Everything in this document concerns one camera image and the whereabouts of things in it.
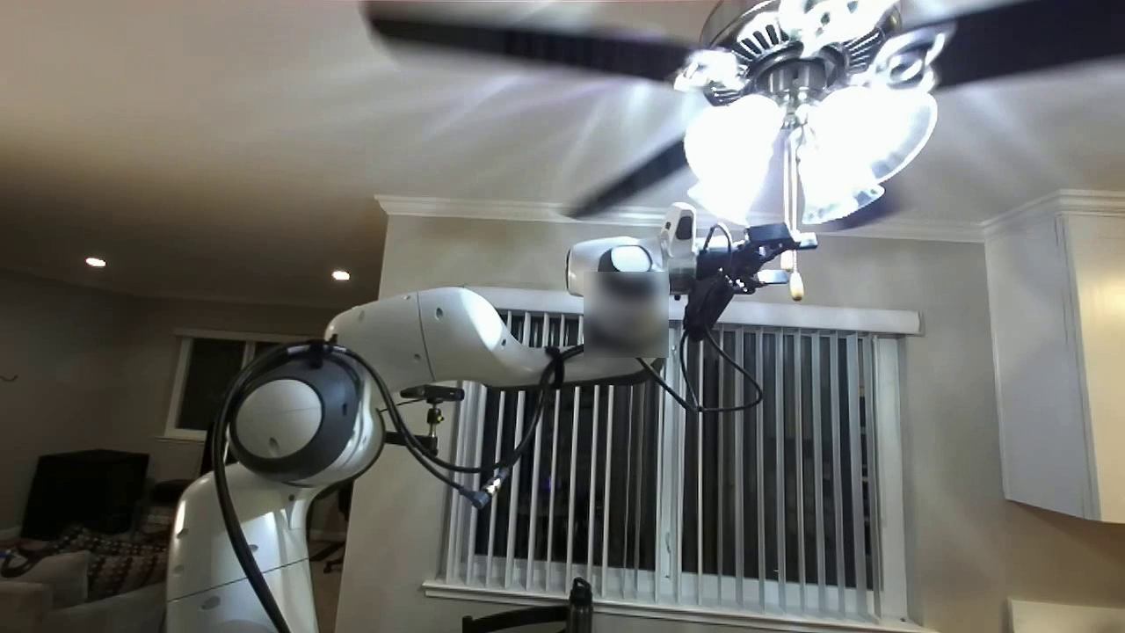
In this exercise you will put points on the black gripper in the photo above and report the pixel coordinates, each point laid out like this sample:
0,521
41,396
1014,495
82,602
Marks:
711,287

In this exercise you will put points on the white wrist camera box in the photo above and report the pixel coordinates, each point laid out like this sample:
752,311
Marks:
684,239

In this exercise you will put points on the recessed ceiling light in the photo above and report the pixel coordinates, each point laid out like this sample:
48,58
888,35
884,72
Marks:
96,263
339,275

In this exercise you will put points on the dark bladed ceiling fan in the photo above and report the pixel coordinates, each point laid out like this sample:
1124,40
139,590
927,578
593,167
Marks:
810,48

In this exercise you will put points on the white tall wall cabinet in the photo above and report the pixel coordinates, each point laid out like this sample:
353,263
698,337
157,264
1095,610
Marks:
1057,364

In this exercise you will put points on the white object edge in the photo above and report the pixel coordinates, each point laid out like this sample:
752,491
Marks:
1066,616

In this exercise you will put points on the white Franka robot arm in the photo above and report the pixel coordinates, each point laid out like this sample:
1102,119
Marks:
434,337

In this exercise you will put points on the black television screen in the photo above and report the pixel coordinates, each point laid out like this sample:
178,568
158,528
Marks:
84,495

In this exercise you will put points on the dark small window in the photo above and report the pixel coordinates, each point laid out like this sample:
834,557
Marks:
213,380

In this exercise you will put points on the dark bottle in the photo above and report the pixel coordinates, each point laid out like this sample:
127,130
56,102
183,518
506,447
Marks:
580,602

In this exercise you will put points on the grey cushioned couch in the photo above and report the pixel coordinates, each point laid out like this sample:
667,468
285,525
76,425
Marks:
82,583

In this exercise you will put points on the white vertical window blinds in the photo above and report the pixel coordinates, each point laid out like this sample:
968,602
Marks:
786,468

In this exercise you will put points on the frosted glass light shade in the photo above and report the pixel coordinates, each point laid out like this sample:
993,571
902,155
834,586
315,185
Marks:
873,147
734,161

